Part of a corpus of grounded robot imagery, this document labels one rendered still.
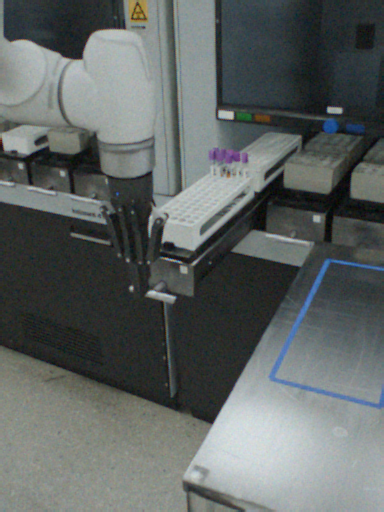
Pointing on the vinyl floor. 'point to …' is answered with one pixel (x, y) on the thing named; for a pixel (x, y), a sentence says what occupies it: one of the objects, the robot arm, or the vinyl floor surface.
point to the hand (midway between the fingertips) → (140, 277)
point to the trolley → (306, 400)
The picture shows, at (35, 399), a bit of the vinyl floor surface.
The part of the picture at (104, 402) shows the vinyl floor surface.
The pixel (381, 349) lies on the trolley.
